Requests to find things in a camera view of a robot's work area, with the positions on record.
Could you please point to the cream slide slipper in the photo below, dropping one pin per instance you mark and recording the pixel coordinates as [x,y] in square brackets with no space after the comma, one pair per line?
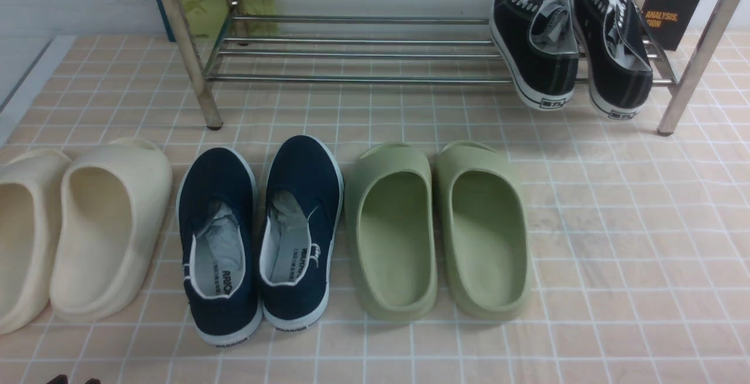
[31,216]
[114,199]

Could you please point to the green slide slipper left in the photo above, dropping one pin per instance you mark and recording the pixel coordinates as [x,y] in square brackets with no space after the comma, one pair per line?
[390,232]

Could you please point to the green slide slipper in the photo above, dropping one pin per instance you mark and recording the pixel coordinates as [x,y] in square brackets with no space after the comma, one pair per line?
[390,232]
[484,231]

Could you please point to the black box orange text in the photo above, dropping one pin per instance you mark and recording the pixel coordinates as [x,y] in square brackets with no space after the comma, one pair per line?
[668,20]

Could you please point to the navy slip-on shoe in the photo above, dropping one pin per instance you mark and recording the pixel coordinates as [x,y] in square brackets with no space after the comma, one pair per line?
[303,201]
[215,211]

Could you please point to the black canvas sneaker left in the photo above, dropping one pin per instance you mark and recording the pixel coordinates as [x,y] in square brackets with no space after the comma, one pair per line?
[536,41]

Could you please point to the green slide slipper right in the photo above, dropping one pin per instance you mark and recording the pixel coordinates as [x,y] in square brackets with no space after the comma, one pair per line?
[484,231]

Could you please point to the yellow green box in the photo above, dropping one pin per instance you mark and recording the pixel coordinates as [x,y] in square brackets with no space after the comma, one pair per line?
[205,17]

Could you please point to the black canvas sneaker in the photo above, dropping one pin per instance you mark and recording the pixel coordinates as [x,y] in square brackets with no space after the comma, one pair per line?
[536,41]
[619,73]

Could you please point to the black canvas sneaker right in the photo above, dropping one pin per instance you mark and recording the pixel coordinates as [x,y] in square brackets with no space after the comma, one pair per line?
[619,73]

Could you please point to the silver metal shoe rack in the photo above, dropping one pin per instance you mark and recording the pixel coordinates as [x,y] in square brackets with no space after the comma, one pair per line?
[232,40]

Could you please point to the cream slide slipper far left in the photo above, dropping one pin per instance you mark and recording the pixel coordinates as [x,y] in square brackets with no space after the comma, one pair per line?
[31,216]

